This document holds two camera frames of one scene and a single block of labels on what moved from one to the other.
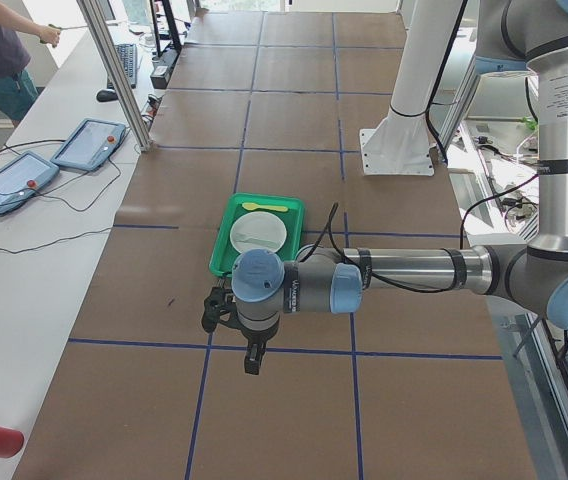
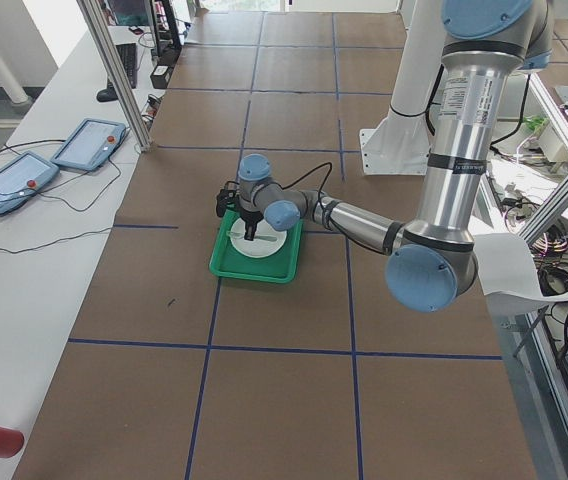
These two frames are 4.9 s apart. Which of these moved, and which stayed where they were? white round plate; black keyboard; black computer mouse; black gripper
Moved: black gripper
Stayed: white round plate; black keyboard; black computer mouse
